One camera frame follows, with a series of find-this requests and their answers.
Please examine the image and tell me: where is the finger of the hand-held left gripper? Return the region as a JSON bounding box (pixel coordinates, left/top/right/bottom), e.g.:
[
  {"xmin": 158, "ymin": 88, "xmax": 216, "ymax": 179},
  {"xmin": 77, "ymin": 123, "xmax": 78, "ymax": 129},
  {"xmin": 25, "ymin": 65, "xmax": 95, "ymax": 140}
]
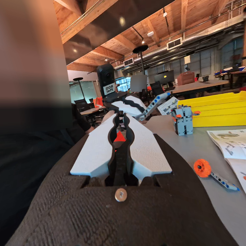
[
  {"xmin": 125, "ymin": 95, "xmax": 147, "ymax": 114},
  {"xmin": 111, "ymin": 101, "xmax": 143, "ymax": 118}
]

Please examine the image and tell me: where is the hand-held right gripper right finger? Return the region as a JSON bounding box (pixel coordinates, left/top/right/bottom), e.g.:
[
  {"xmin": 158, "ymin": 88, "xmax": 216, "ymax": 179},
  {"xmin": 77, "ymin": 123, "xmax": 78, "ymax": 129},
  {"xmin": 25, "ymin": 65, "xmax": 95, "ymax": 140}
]
[{"xmin": 123, "ymin": 113, "xmax": 172, "ymax": 186}]

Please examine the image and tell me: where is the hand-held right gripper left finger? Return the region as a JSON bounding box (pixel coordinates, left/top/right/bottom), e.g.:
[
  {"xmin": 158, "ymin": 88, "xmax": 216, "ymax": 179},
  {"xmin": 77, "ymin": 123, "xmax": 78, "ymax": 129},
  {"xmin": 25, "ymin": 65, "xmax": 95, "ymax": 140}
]
[{"xmin": 70, "ymin": 113, "xmax": 120, "ymax": 186}]

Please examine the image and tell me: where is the grey beam with blue pins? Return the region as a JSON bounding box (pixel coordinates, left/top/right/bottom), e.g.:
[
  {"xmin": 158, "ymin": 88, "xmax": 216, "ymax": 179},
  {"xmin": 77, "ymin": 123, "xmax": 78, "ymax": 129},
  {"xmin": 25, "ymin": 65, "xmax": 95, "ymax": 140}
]
[{"xmin": 135, "ymin": 92, "xmax": 171, "ymax": 121}]

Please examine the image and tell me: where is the person's left forearm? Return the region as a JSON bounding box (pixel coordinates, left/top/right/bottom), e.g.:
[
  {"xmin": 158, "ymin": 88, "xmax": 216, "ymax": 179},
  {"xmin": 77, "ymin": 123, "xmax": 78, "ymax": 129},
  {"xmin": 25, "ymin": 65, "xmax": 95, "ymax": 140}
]
[{"xmin": 71, "ymin": 104, "xmax": 93, "ymax": 135}]

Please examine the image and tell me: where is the grey desk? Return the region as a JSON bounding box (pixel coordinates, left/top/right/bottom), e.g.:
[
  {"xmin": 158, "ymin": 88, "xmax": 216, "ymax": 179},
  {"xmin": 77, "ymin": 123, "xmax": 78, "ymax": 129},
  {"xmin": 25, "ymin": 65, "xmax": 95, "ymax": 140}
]
[{"xmin": 143, "ymin": 114, "xmax": 246, "ymax": 246}]

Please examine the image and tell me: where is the black office chair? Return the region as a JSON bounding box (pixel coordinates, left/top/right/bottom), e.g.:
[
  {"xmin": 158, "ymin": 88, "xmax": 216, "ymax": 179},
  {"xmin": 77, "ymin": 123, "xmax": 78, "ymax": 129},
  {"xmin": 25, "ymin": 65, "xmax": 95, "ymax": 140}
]
[
  {"xmin": 74, "ymin": 99, "xmax": 91, "ymax": 113},
  {"xmin": 150, "ymin": 81, "xmax": 164, "ymax": 96}
]

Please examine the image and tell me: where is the orange plastic piece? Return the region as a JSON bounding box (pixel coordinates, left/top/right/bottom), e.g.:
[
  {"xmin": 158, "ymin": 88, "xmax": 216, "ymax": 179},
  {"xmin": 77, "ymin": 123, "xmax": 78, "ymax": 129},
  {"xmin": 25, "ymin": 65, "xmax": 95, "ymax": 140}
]
[{"xmin": 113, "ymin": 131, "xmax": 126, "ymax": 143}]

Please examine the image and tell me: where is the short black floor lamp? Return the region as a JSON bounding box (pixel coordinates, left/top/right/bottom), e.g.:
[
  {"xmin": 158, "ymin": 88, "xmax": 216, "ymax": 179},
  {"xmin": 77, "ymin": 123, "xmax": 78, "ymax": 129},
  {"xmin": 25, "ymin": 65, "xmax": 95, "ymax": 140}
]
[{"xmin": 73, "ymin": 77, "xmax": 86, "ymax": 100}]

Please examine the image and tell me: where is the white printed leaflet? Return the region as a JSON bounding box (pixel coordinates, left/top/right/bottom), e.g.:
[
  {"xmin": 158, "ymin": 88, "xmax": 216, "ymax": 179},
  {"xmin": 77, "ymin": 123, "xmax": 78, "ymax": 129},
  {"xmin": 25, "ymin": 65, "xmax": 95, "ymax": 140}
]
[{"xmin": 158, "ymin": 97, "xmax": 180, "ymax": 116}]

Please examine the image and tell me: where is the small wooden table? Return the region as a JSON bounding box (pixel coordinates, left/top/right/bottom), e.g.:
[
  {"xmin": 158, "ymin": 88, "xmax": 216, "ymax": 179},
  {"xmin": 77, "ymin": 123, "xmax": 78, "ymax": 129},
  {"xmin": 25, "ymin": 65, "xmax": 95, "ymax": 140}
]
[{"xmin": 80, "ymin": 107, "xmax": 107, "ymax": 116}]

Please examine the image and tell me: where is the black computer monitor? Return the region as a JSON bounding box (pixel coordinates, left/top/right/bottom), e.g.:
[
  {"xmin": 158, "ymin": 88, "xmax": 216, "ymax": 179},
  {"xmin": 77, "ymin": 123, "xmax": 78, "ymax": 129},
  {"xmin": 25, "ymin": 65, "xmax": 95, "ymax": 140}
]
[{"xmin": 154, "ymin": 70, "xmax": 175, "ymax": 85}]

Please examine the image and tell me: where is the tall black floor lamp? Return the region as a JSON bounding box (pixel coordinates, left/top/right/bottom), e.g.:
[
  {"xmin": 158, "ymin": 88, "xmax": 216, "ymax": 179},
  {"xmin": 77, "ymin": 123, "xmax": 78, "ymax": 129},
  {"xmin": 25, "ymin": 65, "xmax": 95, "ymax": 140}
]
[{"xmin": 133, "ymin": 45, "xmax": 149, "ymax": 76}]

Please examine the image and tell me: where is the grey toy robot model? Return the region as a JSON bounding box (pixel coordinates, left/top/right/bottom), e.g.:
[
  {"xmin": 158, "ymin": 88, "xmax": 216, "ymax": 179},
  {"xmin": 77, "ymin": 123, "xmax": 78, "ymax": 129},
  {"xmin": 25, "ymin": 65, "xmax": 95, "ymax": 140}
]
[{"xmin": 171, "ymin": 105, "xmax": 200, "ymax": 136}]

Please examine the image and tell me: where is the brown bag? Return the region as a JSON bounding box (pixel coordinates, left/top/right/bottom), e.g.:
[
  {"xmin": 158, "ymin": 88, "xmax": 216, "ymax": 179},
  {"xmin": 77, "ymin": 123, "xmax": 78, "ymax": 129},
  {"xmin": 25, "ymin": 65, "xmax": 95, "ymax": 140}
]
[{"xmin": 177, "ymin": 71, "xmax": 195, "ymax": 86}]

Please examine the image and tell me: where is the long wooden table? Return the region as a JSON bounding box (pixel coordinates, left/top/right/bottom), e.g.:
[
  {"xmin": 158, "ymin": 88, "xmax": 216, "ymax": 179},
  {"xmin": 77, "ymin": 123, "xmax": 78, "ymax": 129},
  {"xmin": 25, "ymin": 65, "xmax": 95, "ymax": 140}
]
[{"xmin": 169, "ymin": 79, "xmax": 230, "ymax": 94}]

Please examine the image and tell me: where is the orange toy gear wheel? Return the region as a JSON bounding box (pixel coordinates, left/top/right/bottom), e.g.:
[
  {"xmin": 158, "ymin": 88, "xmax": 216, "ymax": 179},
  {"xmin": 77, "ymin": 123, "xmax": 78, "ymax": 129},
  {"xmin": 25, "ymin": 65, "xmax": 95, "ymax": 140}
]
[{"xmin": 193, "ymin": 159, "xmax": 212, "ymax": 177}]

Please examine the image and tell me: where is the large white vent grille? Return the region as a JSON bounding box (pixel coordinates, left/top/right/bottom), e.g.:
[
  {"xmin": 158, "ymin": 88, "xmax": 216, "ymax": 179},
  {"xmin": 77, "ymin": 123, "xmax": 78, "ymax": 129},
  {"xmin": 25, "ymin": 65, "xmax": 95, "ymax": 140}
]
[{"xmin": 166, "ymin": 37, "xmax": 183, "ymax": 51}]

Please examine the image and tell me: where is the person's dark clothing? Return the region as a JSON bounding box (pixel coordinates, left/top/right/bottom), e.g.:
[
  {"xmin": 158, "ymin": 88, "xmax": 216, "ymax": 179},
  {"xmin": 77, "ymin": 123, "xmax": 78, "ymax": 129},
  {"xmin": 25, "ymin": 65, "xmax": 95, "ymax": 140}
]
[{"xmin": 0, "ymin": 129, "xmax": 85, "ymax": 244}]

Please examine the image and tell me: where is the yellow plastic tray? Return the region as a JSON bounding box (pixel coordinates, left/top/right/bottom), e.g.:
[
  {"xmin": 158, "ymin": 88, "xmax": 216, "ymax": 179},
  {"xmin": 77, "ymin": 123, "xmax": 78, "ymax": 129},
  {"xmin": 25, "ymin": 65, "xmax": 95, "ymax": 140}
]
[{"xmin": 177, "ymin": 91, "xmax": 246, "ymax": 127}]

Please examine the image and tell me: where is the grey perforated beam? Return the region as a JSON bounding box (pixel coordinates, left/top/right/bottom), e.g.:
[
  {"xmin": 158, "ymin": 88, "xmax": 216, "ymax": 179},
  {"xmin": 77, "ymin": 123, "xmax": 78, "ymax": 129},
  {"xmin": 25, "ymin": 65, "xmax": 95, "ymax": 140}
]
[{"xmin": 209, "ymin": 171, "xmax": 240, "ymax": 191}]

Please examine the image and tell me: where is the open instruction booklet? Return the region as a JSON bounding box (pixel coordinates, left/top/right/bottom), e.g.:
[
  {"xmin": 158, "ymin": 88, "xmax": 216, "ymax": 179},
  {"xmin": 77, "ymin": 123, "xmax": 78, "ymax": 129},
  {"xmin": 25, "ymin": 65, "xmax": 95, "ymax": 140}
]
[{"xmin": 207, "ymin": 129, "xmax": 246, "ymax": 183}]

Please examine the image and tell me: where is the cluttered work table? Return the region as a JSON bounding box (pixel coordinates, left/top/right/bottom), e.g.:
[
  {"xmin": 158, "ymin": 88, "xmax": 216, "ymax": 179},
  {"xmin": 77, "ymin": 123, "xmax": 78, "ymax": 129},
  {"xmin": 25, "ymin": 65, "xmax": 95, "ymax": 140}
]
[{"xmin": 214, "ymin": 65, "xmax": 246, "ymax": 89}]

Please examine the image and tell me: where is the silver air duct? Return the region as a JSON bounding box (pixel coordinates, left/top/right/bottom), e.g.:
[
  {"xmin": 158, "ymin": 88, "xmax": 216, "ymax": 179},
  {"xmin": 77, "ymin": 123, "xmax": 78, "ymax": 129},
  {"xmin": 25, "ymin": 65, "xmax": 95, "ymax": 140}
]
[{"xmin": 113, "ymin": 19, "xmax": 246, "ymax": 70}]

